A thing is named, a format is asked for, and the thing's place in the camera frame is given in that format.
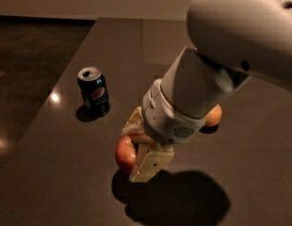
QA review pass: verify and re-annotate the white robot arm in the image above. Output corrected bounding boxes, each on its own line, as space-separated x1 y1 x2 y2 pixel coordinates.
122 0 292 183

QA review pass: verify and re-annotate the orange fruit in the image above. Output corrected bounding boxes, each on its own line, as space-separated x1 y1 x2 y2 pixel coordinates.
205 105 222 127

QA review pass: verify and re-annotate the blue Pepsi soda can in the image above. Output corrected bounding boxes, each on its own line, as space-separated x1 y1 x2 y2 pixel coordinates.
77 67 110 117

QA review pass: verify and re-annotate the red apple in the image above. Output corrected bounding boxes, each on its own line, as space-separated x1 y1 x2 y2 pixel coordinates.
115 136 137 174

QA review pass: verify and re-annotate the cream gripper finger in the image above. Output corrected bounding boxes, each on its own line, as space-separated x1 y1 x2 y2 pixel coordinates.
129 143 174 183
122 106 154 144

